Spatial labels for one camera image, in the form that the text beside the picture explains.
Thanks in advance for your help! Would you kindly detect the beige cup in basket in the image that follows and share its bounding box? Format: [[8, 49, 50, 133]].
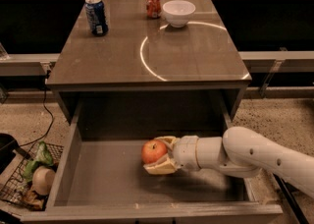
[[32, 166, 55, 196]]

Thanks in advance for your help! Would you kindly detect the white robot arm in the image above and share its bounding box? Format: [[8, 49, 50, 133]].
[[144, 127, 314, 197]]

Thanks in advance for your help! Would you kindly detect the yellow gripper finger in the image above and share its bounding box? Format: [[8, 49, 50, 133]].
[[157, 136, 178, 150], [143, 154, 179, 175]]

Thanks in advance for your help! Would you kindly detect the black metal rod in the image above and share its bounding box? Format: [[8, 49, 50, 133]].
[[274, 175, 309, 224]]

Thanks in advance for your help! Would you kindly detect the blue soda can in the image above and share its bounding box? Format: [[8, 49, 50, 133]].
[[84, 0, 109, 35]]

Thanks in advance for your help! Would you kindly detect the grey cabinet with top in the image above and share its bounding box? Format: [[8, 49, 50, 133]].
[[47, 0, 251, 119]]

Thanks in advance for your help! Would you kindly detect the black power cable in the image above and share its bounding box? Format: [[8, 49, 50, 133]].
[[18, 70, 55, 148]]

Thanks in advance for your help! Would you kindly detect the white bowl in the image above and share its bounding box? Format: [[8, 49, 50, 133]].
[[163, 0, 196, 28]]

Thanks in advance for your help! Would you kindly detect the orange soda can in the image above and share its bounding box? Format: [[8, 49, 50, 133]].
[[145, 0, 161, 19]]

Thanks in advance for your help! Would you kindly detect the black object at left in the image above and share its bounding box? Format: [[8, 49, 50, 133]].
[[0, 133, 18, 174]]

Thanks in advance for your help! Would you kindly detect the red apple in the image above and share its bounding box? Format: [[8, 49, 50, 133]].
[[141, 140, 168, 164]]

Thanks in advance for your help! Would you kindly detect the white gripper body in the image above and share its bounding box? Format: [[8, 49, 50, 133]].
[[173, 136, 199, 170]]

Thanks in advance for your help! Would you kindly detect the open grey top drawer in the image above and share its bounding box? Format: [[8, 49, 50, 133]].
[[23, 90, 283, 224]]

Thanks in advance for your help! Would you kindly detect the green chip bag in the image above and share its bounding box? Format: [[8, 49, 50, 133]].
[[23, 141, 54, 182]]

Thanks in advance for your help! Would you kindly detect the black wire basket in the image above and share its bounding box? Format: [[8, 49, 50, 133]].
[[0, 142, 64, 211]]

